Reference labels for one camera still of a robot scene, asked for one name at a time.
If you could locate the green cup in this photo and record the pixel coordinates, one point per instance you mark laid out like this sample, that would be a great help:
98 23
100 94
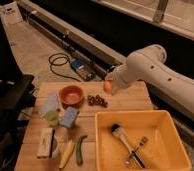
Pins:
52 118

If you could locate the light blue cloth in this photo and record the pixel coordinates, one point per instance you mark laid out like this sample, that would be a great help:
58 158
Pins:
51 104

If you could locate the blue sponge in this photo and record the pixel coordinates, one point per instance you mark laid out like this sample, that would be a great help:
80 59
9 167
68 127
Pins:
68 119

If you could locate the yellow banana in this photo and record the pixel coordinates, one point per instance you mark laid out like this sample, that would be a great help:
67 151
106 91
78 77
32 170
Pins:
66 154

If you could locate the yellow plastic bin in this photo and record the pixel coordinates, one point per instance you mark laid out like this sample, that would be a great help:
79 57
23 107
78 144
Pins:
164 150

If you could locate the orange apple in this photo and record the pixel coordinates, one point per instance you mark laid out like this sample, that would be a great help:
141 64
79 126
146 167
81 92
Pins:
107 86

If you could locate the black bristle brush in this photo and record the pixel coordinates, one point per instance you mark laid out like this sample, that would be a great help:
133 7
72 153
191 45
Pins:
118 132

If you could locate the blue power device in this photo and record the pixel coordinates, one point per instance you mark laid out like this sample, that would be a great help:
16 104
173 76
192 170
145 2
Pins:
82 69

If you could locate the silver fork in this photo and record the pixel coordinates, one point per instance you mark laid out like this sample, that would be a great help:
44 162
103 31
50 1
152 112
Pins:
141 143

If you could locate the white paper sign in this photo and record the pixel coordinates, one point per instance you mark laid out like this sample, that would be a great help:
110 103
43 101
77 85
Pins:
11 14

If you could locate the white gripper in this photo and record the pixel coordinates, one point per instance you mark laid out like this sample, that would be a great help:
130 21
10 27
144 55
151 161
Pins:
121 78

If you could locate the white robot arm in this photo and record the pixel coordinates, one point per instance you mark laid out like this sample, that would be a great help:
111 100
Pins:
148 64

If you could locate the red bowl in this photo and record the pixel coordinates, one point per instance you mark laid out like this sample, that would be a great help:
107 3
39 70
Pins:
71 95

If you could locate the green cucumber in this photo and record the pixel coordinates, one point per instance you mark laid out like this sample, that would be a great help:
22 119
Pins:
79 157

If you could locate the white box with black edge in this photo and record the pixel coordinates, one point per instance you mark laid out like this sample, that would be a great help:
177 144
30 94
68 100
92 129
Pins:
45 143

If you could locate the black handled knife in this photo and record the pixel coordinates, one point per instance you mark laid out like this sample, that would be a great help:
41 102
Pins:
136 157

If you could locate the dark grape bunch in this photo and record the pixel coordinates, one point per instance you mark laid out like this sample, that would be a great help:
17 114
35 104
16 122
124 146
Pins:
96 100

